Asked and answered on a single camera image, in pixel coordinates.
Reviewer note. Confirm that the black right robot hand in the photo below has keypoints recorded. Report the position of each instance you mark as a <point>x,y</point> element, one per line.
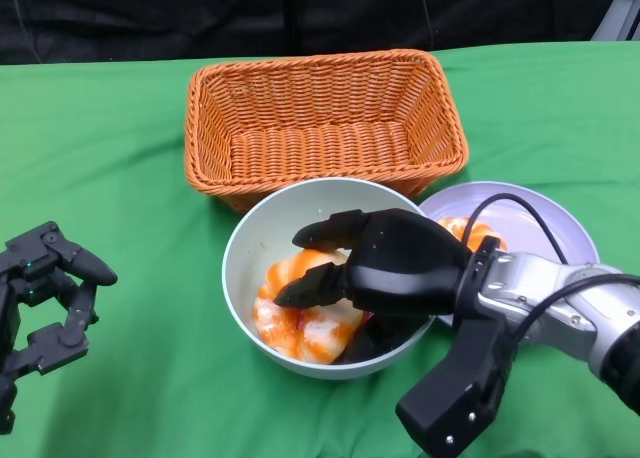
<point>400,263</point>

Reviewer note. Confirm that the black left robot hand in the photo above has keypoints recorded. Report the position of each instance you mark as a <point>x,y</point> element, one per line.
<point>65,250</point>

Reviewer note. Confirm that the round orange bread bun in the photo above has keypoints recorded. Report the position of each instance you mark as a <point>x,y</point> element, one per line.
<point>300,338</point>

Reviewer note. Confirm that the pale green bowl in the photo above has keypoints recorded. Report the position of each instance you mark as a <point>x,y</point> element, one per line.
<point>280,218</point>

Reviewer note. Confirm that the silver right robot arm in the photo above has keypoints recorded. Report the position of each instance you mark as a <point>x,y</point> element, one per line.
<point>540,278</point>

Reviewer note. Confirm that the orange wicker basket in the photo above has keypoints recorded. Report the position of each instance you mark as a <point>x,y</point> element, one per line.
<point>320,148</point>

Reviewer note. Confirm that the lavender plate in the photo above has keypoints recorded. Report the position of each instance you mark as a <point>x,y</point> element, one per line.
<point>575,233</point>

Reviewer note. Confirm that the green tablecloth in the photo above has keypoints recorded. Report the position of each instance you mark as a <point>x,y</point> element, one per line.
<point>75,153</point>

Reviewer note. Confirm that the black backdrop cloth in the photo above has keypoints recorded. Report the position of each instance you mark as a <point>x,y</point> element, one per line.
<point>200,18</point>

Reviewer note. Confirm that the grey metal post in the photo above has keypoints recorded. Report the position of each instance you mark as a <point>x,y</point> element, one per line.
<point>620,18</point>

